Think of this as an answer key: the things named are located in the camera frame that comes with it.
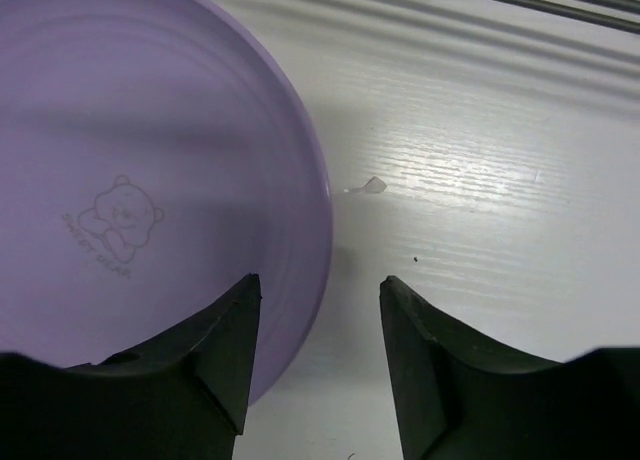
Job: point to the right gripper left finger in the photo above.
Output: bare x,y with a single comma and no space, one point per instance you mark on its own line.
182,394

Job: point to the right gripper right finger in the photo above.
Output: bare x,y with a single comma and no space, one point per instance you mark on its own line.
460,394

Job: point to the purple plate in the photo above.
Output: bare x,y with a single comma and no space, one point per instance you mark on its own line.
152,154

